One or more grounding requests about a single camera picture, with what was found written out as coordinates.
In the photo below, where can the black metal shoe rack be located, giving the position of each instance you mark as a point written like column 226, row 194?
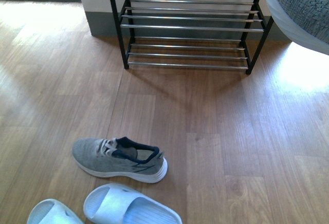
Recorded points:
column 190, row 34

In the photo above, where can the grey sneaker navy collar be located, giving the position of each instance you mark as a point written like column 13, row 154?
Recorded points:
column 107, row 158

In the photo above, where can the light blue slide slipper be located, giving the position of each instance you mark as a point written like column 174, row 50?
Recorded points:
column 117, row 203

